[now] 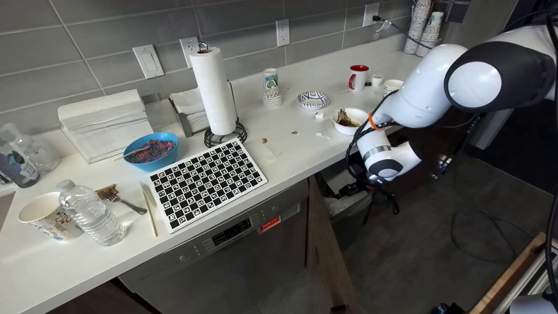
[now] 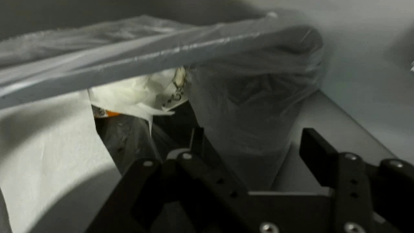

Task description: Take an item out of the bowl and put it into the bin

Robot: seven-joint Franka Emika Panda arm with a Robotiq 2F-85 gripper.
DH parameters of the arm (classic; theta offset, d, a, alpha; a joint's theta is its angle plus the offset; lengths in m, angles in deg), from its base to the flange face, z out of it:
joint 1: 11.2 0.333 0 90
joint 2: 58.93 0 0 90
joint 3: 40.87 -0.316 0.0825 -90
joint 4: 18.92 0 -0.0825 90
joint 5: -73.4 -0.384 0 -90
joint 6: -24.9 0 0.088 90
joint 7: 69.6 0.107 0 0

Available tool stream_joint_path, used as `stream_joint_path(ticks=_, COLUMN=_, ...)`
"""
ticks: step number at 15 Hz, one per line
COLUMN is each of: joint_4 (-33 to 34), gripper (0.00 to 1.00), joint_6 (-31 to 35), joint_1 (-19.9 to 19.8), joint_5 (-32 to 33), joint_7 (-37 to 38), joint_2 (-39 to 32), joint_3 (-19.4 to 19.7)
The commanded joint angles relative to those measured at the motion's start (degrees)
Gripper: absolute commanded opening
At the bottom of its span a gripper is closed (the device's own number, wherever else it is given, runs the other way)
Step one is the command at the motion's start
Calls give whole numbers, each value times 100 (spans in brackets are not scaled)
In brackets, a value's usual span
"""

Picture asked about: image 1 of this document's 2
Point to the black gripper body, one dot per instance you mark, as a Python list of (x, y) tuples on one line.
[(366, 184)]

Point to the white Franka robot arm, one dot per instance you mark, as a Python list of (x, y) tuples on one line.
[(430, 93)]

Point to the clear plastic bin bag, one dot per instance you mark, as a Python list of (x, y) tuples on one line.
[(336, 189)]

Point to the white ceramic bowl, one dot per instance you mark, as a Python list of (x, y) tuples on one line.
[(362, 114)]

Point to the blue plastic bowl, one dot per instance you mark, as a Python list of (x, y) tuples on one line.
[(135, 163)]

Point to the open cabinet door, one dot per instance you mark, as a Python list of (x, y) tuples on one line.
[(326, 250)]

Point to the small white scrap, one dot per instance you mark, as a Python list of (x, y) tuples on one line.
[(320, 116)]

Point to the brown wooden cabinet front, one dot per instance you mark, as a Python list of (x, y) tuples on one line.
[(442, 142)]

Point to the brown crumb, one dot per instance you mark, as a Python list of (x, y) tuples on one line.
[(265, 140), (294, 133)]

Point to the green patterned paper cup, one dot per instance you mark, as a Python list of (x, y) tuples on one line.
[(395, 86)]

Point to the tiny white cup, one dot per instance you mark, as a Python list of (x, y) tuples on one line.
[(378, 83)]

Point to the red and white mug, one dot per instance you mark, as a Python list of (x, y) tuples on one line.
[(359, 81)]

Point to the small upturned paper cup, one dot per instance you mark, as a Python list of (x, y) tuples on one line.
[(272, 88)]

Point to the steel dishwasher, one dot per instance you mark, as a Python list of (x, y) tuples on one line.
[(233, 255)]

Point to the black white checkered mat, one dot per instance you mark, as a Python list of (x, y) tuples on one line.
[(203, 184)]

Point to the short stack of paper cups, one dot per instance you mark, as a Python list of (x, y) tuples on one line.
[(434, 32)]

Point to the tall stack of paper cups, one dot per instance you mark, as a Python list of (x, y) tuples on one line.
[(420, 27)]

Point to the white paper towel roll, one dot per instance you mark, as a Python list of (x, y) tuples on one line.
[(214, 88)]

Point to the dark purple food scraps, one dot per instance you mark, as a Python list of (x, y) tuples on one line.
[(153, 152)]

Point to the metal fork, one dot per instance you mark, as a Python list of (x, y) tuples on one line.
[(132, 205)]

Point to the brown food lump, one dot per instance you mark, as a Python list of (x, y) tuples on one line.
[(108, 192)]

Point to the clear plastic water bottle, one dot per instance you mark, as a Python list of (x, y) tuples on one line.
[(94, 215)]

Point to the brown patterned paper cup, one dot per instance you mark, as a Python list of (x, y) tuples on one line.
[(40, 210)]

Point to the clear plastic container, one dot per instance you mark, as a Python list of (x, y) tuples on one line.
[(20, 159)]

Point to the grey metal frame beam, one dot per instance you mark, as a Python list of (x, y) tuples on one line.
[(489, 131)]

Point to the white wall outlet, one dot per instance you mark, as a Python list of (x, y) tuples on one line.
[(190, 51), (284, 32), (371, 13)]

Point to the wooden frame with rails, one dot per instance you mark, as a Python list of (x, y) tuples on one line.
[(507, 280)]

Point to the white wall switch plate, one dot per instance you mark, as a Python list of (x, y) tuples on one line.
[(149, 62)]

